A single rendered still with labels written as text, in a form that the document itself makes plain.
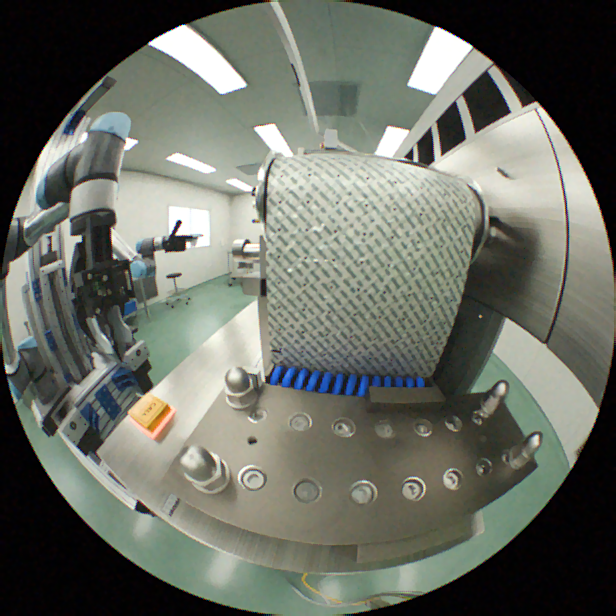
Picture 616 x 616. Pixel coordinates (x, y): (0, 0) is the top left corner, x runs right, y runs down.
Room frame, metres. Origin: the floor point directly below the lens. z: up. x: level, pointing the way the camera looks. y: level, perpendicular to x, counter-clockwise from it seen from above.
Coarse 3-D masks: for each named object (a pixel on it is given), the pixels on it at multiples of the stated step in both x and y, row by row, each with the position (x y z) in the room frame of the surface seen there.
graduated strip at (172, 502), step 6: (258, 354) 0.39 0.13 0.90; (258, 360) 0.36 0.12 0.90; (252, 366) 0.33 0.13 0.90; (168, 498) 0.00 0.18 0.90; (174, 498) 0.00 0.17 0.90; (168, 504) -0.01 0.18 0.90; (174, 504) -0.01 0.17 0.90; (162, 510) -0.03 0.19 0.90; (168, 510) -0.02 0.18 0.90; (174, 510) -0.02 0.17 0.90
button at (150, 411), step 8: (144, 400) 0.15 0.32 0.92; (152, 400) 0.15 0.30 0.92; (160, 400) 0.16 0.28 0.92; (136, 408) 0.12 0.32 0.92; (144, 408) 0.13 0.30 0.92; (152, 408) 0.14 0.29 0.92; (160, 408) 0.14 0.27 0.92; (168, 408) 0.16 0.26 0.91; (136, 416) 0.10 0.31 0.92; (144, 416) 0.11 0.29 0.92; (152, 416) 0.12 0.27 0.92; (160, 416) 0.13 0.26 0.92; (144, 424) 0.10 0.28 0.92; (152, 424) 0.11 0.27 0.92; (152, 432) 0.10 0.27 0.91
